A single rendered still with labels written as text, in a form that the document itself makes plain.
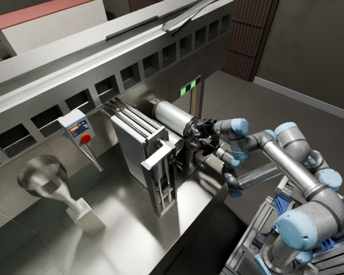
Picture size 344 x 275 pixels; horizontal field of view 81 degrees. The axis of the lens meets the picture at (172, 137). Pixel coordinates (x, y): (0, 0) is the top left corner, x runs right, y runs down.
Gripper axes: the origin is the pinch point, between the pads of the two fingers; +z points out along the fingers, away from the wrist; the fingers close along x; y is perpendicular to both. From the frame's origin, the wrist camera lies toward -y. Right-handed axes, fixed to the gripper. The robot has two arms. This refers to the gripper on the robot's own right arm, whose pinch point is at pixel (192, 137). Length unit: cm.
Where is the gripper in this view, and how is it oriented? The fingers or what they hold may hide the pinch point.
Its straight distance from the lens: 137.1
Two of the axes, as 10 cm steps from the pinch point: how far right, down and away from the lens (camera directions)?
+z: -7.3, -5.0, 4.6
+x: -6.8, 5.7, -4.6
